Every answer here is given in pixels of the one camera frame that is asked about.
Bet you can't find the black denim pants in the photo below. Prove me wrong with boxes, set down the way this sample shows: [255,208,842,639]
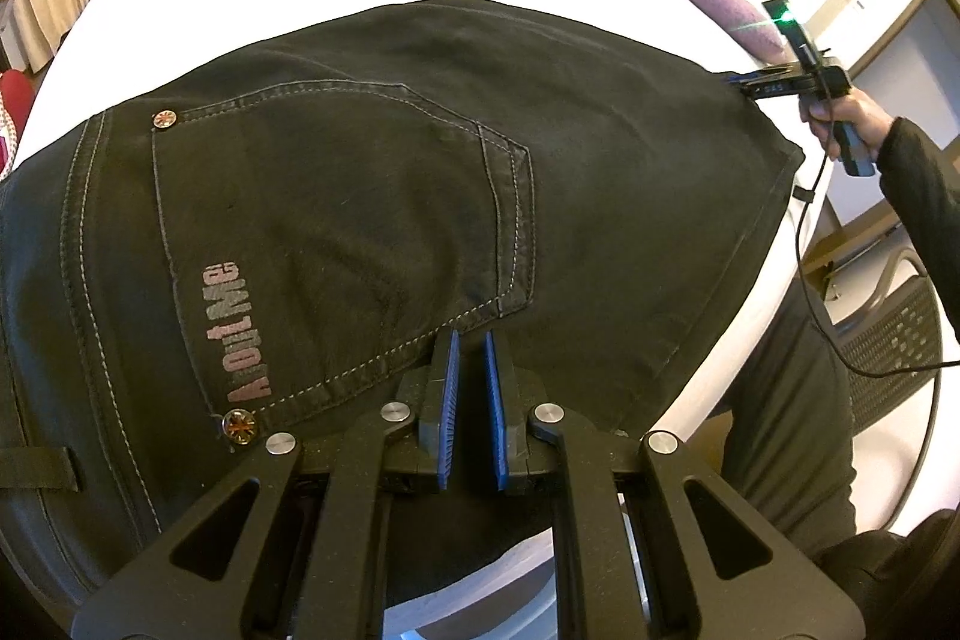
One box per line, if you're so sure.
[0,0,807,618]

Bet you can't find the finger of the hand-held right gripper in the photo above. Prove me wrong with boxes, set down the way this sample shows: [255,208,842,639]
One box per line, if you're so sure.
[724,64,809,102]

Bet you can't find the grey mesh chair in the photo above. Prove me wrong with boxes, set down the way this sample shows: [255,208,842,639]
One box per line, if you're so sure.
[825,250,950,446]

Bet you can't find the person's leg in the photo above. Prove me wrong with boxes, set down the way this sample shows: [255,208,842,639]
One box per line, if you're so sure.
[720,295,960,640]

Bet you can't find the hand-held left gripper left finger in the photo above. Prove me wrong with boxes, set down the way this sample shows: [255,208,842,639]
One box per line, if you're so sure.
[71,328,462,640]

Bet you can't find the black cable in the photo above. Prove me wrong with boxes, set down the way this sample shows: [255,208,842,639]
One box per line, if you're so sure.
[791,145,960,528]

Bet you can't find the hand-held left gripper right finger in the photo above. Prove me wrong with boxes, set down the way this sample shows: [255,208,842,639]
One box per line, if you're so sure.
[484,331,863,640]

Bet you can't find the person's right hand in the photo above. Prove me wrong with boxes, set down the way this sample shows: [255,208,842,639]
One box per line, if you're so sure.
[799,88,897,161]

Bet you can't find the purple cushion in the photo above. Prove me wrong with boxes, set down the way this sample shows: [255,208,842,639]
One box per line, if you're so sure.
[664,0,788,67]

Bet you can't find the person's right forearm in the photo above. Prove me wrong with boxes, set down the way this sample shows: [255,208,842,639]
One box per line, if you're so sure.
[874,116,960,341]

